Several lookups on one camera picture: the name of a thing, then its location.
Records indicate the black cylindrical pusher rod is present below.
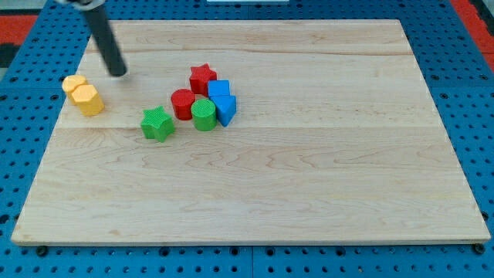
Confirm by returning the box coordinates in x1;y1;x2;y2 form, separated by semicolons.
83;3;127;76

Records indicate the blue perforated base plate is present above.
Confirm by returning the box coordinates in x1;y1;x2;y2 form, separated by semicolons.
1;0;493;277

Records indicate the light wooden board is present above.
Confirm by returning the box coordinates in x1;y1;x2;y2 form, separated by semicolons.
12;19;490;246

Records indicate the yellow heart block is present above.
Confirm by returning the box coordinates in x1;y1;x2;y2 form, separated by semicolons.
62;75;88;105

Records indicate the blue triangle block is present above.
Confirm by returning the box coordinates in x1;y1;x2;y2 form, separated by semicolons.
210;96;236;127

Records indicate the yellow hexagon block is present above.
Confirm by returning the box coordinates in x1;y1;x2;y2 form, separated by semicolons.
72;84;105;117

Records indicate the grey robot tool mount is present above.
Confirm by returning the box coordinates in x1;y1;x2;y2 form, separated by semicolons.
55;0;106;10

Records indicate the red star block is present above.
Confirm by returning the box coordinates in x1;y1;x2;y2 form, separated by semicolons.
189;63;217;97

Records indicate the green star block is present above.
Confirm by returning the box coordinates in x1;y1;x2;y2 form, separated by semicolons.
140;106;175;142

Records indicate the red cylinder block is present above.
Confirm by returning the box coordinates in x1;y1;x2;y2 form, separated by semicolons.
171;89;195;120

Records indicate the green cylinder block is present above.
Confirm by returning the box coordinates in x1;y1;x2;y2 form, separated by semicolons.
191;99;217;131

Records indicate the blue cube block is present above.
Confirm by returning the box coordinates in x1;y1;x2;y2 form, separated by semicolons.
208;80;231;98

